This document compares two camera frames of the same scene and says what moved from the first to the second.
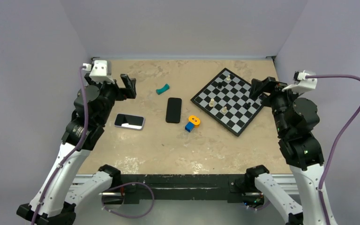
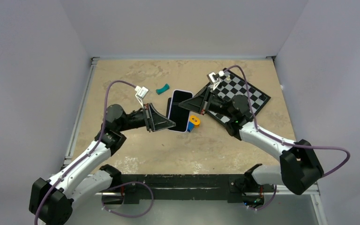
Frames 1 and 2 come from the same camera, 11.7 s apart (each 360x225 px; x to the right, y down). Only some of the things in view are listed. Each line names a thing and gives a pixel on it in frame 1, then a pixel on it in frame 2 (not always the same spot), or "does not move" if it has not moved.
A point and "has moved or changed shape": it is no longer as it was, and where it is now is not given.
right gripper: x=269 y=84 → x=200 y=102
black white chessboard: x=226 y=99 does not move
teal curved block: x=166 y=87 does not move
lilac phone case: x=129 y=121 has moved or changed shape
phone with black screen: x=129 y=121 has moved or changed shape
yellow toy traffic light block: x=194 y=119 does not move
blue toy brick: x=189 y=126 does not move
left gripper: x=128 y=82 → x=154 y=120
